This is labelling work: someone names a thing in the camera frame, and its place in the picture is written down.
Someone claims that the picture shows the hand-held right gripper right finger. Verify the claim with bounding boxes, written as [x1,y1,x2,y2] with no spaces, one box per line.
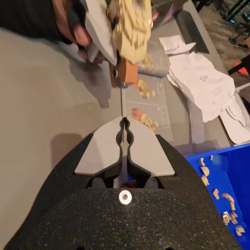
[126,117,176,179]

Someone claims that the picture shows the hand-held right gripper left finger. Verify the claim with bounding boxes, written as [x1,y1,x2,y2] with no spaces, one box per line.
[74,117,126,178]

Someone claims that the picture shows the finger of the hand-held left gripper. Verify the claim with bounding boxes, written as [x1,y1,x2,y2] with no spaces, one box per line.
[84,0,118,66]

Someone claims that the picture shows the tan brick model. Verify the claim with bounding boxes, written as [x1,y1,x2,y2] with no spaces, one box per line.
[106,0,153,89]

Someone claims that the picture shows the blue plastic bin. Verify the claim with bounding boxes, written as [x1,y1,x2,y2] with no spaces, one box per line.
[184,143,250,250]

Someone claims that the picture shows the person's left forearm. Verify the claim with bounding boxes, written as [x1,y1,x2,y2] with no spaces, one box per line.
[0,0,65,42]

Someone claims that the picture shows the grey desk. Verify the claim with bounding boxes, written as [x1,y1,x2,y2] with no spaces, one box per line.
[0,0,250,235]

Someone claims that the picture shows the grey instruction booklet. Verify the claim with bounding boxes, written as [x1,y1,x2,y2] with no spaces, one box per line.
[121,41,174,143]

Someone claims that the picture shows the dark printed kit box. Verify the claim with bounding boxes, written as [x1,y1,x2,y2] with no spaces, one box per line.
[151,0,189,28]

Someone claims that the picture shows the flattened white paper bags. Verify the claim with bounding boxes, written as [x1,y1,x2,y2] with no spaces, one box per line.
[158,35,196,55]

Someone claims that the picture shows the white dotted paper sheet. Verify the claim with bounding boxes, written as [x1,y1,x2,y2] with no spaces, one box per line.
[167,52,237,124]

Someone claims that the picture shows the scattered tan bricks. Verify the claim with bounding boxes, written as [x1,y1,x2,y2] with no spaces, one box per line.
[197,156,246,237]

